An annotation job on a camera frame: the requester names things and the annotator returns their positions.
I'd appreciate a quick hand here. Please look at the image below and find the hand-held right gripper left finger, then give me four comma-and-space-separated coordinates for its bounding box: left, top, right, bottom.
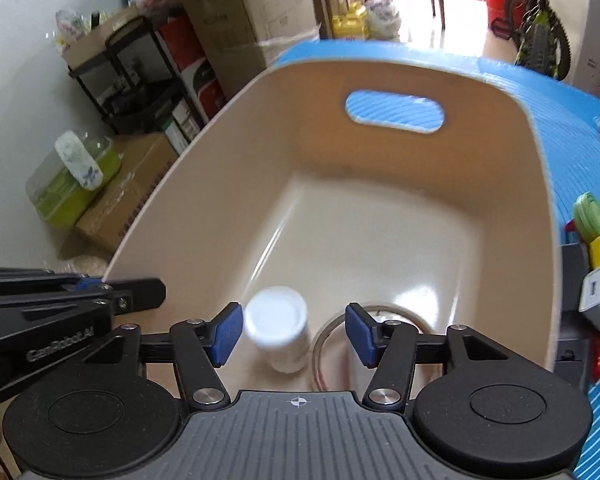
80, 302, 244, 411

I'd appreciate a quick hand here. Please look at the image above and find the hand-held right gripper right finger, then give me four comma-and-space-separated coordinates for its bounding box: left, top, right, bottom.
345, 302, 510, 410

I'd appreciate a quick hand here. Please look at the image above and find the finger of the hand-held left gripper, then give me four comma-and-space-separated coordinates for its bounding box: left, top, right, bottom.
0, 267, 102, 295
0, 277, 167, 317

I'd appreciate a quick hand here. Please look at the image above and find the clear tape roll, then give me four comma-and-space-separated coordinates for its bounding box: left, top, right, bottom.
310, 302, 433, 393

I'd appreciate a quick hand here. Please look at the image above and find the white plastic jar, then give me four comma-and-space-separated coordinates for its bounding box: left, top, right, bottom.
244, 286, 310, 373

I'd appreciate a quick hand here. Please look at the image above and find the beige plastic basket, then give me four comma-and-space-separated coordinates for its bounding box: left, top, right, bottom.
102, 57, 563, 393

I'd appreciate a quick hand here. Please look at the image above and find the clear bag of grain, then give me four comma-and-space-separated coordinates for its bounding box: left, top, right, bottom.
55, 252, 113, 286

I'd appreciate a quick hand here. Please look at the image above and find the lime green plastic container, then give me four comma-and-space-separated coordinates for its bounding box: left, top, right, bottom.
25, 132, 123, 228

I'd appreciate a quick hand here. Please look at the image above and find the brown printed cardboard box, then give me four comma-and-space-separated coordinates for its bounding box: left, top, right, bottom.
75, 132, 181, 256

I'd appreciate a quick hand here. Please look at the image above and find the white patterned cloth roll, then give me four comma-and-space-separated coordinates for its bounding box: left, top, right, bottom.
55, 131, 104, 192

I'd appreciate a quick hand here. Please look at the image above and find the black utility cart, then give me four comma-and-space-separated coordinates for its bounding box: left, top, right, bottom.
67, 15, 203, 136

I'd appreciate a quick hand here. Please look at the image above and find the red white appliance box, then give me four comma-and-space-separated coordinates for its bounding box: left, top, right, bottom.
157, 12, 226, 121

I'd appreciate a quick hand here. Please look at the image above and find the cardboard box with bottles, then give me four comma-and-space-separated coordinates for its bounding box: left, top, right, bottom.
55, 7, 141, 68

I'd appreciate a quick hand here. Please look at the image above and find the plastic wrapped cardboard box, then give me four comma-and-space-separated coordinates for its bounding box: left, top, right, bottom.
207, 35, 321, 101

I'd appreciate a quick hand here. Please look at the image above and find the blue silicone mat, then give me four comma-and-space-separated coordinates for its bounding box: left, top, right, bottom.
272, 40, 600, 480

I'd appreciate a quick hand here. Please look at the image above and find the air purifier cardboard box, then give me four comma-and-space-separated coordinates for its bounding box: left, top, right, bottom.
180, 0, 321, 56

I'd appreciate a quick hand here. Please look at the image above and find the yellow detergent bottle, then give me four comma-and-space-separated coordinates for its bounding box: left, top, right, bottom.
331, 2, 371, 41

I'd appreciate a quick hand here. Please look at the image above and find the white plastic bag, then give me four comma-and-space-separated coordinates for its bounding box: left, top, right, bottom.
365, 0, 402, 41

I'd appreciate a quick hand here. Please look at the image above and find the green bicycle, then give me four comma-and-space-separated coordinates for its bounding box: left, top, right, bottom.
490, 0, 573, 81

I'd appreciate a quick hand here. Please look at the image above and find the red bucket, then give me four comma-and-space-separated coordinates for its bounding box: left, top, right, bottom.
482, 0, 526, 36

